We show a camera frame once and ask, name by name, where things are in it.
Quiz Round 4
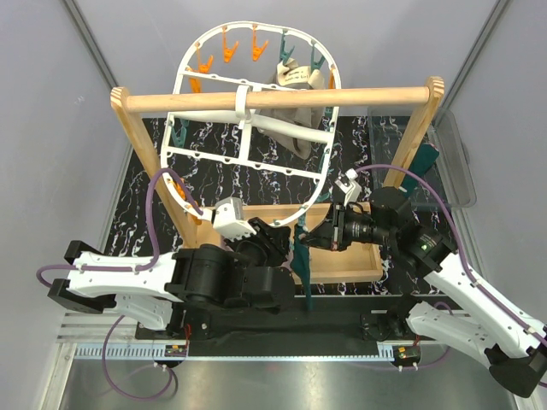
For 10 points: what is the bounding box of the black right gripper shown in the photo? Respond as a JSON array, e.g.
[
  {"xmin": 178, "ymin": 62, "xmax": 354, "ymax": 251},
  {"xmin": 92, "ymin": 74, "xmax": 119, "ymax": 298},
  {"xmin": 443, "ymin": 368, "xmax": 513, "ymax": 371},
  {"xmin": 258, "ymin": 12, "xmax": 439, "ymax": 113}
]
[{"xmin": 300, "ymin": 202, "xmax": 395, "ymax": 251}]

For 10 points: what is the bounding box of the dark green sock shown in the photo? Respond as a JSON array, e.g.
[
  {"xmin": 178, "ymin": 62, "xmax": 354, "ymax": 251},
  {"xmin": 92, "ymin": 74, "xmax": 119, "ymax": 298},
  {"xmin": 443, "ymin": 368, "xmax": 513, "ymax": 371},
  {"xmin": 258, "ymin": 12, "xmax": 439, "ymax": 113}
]
[
  {"xmin": 400, "ymin": 143, "xmax": 439, "ymax": 198},
  {"xmin": 290, "ymin": 224, "xmax": 313, "ymax": 311}
]

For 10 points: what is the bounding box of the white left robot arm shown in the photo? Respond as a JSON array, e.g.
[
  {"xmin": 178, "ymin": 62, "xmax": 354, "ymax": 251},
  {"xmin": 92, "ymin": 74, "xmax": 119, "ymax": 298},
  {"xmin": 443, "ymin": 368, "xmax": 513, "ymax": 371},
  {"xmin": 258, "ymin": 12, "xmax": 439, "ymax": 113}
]
[{"xmin": 48, "ymin": 218, "xmax": 295, "ymax": 338}]

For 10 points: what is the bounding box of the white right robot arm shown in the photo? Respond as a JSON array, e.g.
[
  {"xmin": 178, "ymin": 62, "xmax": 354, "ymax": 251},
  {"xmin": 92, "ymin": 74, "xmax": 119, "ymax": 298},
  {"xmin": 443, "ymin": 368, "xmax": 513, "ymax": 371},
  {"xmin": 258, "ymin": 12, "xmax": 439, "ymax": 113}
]
[{"xmin": 302, "ymin": 187, "xmax": 546, "ymax": 398}]

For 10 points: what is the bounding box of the orange clothespin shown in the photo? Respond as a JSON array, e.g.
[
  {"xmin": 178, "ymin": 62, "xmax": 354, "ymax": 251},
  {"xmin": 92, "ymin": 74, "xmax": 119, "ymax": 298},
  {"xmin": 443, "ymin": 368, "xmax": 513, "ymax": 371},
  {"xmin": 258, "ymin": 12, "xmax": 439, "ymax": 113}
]
[
  {"xmin": 170, "ymin": 180, "xmax": 186, "ymax": 201},
  {"xmin": 186, "ymin": 201, "xmax": 203, "ymax": 226},
  {"xmin": 251, "ymin": 25, "xmax": 269, "ymax": 62},
  {"xmin": 222, "ymin": 26, "xmax": 239, "ymax": 63},
  {"xmin": 190, "ymin": 42, "xmax": 214, "ymax": 93}
]

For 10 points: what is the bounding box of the clear plastic bin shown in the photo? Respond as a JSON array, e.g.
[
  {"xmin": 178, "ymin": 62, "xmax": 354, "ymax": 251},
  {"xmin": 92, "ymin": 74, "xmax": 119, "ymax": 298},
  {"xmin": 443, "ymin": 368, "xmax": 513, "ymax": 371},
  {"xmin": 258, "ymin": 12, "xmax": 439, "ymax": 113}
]
[{"xmin": 367, "ymin": 107, "xmax": 477, "ymax": 209}]

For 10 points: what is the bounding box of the beige sock pair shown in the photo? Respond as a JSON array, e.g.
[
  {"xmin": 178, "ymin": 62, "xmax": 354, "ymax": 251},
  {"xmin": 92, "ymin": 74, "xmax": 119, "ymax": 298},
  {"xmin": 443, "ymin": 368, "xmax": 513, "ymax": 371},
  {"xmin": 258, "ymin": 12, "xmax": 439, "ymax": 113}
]
[{"xmin": 256, "ymin": 57, "xmax": 324, "ymax": 158}]

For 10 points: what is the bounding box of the wooden hanging rack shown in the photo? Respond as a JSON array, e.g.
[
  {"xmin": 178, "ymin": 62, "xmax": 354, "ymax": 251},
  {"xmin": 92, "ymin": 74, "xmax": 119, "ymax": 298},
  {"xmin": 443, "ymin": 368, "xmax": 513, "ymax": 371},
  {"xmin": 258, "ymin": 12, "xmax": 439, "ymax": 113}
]
[{"xmin": 110, "ymin": 76, "xmax": 444, "ymax": 248}]

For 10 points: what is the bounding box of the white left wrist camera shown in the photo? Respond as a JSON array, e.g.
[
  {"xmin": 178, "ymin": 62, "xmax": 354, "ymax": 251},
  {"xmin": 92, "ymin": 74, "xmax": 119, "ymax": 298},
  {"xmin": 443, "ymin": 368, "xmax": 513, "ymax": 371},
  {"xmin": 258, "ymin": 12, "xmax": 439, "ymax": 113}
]
[{"xmin": 212, "ymin": 196, "xmax": 256, "ymax": 241}]

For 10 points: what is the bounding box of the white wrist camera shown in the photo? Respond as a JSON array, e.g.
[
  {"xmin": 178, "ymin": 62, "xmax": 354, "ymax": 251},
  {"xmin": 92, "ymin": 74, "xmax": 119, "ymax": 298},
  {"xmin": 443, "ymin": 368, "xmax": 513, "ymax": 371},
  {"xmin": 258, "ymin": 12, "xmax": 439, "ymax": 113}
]
[
  {"xmin": 332, "ymin": 169, "xmax": 362, "ymax": 206},
  {"xmin": 212, "ymin": 196, "xmax": 256, "ymax": 241}
]

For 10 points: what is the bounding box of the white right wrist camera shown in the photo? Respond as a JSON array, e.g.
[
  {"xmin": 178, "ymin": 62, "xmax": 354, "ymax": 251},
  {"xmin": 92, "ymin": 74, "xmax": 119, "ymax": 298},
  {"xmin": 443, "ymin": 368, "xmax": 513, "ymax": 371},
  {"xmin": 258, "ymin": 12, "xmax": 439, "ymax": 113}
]
[{"xmin": 332, "ymin": 169, "xmax": 362, "ymax": 206}]

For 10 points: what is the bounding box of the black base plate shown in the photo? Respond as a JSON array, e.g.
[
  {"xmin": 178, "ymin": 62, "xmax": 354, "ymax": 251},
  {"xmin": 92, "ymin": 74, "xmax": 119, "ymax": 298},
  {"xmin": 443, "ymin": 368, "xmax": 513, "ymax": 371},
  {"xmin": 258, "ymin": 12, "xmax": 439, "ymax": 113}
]
[{"xmin": 135, "ymin": 296, "xmax": 415, "ymax": 359}]

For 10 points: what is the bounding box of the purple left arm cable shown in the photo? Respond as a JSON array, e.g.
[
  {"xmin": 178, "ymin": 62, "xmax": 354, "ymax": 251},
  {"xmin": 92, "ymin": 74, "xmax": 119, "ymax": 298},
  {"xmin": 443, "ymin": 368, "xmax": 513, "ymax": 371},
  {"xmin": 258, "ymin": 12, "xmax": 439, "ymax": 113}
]
[{"xmin": 37, "ymin": 168, "xmax": 215, "ymax": 401}]

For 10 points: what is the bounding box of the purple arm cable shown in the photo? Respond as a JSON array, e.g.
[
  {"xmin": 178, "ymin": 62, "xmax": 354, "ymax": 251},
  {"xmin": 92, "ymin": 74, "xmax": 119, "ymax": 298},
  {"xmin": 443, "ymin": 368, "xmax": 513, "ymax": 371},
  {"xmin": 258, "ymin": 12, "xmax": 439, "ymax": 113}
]
[
  {"xmin": 37, "ymin": 168, "xmax": 215, "ymax": 401},
  {"xmin": 354, "ymin": 164, "xmax": 547, "ymax": 388}
]

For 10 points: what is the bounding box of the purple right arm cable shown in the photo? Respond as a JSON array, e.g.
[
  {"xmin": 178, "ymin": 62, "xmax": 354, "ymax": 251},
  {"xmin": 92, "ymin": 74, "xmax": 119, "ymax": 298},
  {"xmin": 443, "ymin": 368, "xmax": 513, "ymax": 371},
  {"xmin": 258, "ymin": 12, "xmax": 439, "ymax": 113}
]
[{"xmin": 354, "ymin": 164, "xmax": 547, "ymax": 388}]

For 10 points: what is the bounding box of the slotted cable duct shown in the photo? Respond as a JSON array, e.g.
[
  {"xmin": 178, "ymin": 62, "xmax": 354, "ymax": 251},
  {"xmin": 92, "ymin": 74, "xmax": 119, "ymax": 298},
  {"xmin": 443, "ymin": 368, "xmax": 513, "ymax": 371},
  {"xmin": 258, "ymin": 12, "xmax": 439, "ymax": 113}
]
[{"xmin": 74, "ymin": 343, "xmax": 410, "ymax": 362}]

